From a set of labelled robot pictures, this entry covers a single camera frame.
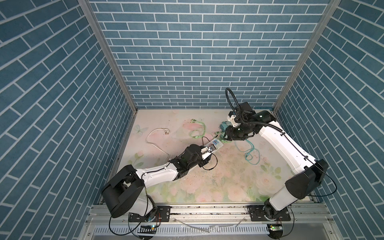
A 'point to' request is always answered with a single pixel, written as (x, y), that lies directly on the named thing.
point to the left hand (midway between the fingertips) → (208, 150)
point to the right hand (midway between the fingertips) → (225, 136)
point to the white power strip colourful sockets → (217, 143)
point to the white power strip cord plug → (166, 132)
